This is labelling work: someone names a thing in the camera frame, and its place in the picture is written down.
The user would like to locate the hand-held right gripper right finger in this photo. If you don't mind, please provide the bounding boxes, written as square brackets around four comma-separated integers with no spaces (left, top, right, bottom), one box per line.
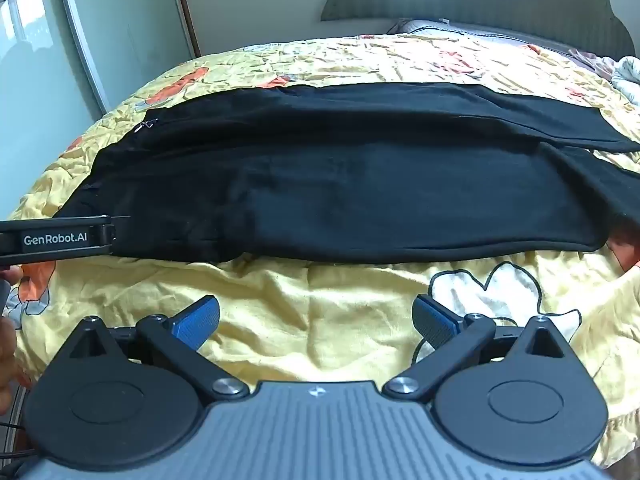
[382,294,577,404]

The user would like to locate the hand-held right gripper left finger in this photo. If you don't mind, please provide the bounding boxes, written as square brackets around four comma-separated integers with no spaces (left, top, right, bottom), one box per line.
[54,295,251,404]

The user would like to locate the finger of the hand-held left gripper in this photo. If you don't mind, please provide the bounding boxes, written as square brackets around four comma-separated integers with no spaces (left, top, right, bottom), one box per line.
[102,214,118,256]

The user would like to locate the black pants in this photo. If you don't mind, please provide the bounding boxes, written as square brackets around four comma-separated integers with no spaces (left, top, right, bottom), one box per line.
[50,82,640,265]

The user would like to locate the person's left hand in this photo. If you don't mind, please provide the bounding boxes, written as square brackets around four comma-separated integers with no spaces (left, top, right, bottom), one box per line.
[0,265,26,417]

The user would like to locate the yellow floral bedsheet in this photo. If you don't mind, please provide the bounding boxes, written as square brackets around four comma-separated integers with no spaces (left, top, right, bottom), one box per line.
[0,33,640,467]

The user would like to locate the glass wardrobe door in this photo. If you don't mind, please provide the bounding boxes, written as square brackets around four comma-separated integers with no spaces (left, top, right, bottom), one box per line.
[55,0,195,114]
[0,0,108,226]

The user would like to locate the grey pillow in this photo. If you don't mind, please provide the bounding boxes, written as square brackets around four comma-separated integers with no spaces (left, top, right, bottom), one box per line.
[384,17,617,82]

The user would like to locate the light crumpled cloth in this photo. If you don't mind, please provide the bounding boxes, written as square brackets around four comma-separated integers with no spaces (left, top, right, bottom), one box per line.
[570,47,640,97]

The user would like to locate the thin black cable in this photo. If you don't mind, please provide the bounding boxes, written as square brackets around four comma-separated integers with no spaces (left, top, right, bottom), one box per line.
[0,421,42,462]

